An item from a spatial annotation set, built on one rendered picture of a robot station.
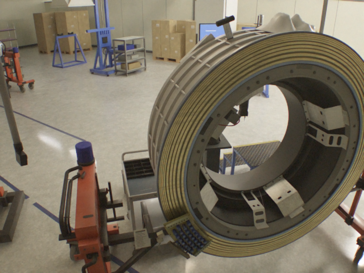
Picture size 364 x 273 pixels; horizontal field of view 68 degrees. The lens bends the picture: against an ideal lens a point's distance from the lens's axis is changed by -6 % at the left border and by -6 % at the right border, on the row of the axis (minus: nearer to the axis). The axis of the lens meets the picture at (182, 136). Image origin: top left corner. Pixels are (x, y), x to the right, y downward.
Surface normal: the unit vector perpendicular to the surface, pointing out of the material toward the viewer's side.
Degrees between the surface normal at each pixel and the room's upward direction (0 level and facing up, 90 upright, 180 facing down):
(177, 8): 90
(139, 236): 90
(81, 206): 0
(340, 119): 104
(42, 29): 90
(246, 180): 3
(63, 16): 90
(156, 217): 0
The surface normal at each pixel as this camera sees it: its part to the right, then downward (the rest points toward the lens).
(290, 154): -0.84, -0.33
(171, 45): -0.57, 0.36
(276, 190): -0.43, -0.74
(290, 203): 0.00, -0.06
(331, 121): -0.24, 0.63
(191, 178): 0.28, 0.42
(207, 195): 0.70, 0.07
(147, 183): 0.00, -0.90
